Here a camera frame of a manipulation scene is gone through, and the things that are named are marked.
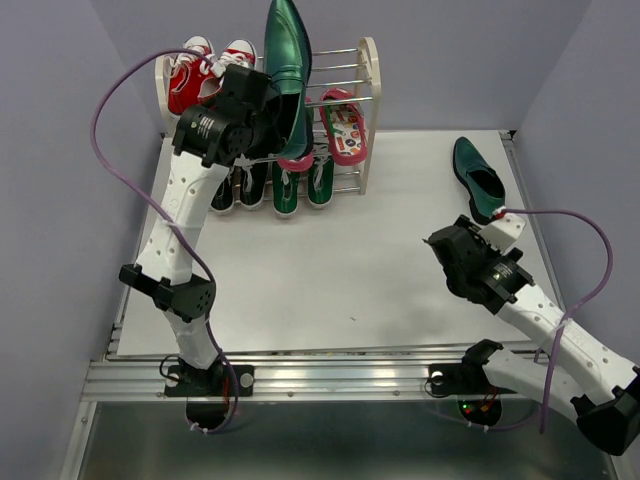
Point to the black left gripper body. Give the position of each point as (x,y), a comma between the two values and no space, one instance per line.
(266,137)

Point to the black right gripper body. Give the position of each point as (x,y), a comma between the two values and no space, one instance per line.
(476,238)

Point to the dark green loafer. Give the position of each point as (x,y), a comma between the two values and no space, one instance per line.
(288,61)
(483,185)

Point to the pink slide sandal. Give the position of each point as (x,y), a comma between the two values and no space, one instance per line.
(304,162)
(345,128)

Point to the green canvas sneaker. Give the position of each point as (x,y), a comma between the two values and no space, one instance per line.
(285,191)
(320,182)

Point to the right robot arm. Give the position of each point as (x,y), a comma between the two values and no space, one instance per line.
(585,381)

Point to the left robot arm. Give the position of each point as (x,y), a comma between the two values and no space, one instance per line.
(207,141)

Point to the cream shoe rack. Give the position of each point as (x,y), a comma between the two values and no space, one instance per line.
(365,90)

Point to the red sneaker right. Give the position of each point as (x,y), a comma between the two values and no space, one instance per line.
(239,52)

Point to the red sneaker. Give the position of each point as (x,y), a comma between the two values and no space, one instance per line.
(239,52)
(191,80)

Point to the black sneaker right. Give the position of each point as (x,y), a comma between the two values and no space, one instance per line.
(252,185)

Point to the black sneaker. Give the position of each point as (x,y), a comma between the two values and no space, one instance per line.
(252,185)
(223,201)

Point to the red sneaker left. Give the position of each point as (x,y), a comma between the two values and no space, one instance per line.
(191,80)

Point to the black sneaker left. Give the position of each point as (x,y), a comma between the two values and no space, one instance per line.
(223,201)

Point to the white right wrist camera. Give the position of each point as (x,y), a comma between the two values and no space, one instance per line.
(503,231)

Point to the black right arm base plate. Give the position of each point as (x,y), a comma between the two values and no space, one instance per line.
(446,379)

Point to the aluminium table edge rail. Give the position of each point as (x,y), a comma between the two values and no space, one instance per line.
(374,375)

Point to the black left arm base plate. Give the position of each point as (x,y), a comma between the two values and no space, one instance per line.
(185,381)

